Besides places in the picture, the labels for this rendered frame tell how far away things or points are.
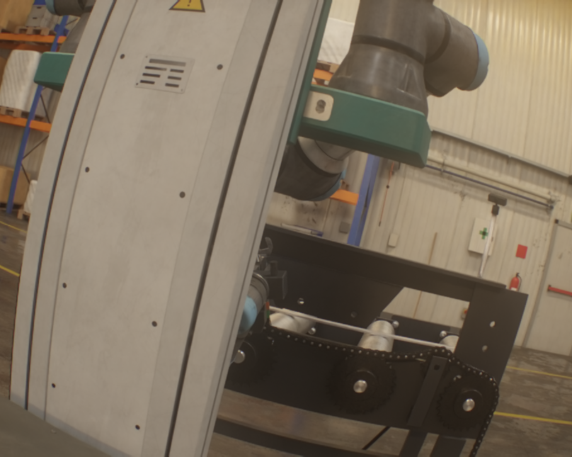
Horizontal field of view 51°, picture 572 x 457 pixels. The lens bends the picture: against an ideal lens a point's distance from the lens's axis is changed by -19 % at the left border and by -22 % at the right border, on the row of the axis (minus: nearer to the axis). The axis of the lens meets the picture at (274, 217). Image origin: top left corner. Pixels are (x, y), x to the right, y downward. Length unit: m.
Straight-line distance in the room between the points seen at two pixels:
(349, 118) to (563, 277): 10.20
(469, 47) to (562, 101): 10.28
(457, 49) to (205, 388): 0.63
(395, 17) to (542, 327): 10.19
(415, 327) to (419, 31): 1.77
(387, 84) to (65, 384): 0.63
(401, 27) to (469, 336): 0.93
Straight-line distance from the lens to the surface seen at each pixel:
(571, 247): 11.07
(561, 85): 11.44
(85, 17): 1.19
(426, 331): 2.64
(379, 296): 1.70
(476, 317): 1.70
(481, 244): 10.61
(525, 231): 10.90
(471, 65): 1.11
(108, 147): 0.94
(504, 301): 1.71
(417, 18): 1.01
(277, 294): 1.53
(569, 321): 11.18
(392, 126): 0.93
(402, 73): 0.97
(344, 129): 0.94
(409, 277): 1.71
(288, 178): 1.29
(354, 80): 0.96
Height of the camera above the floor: 1.21
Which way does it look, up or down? 1 degrees down
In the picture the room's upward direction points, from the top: 14 degrees clockwise
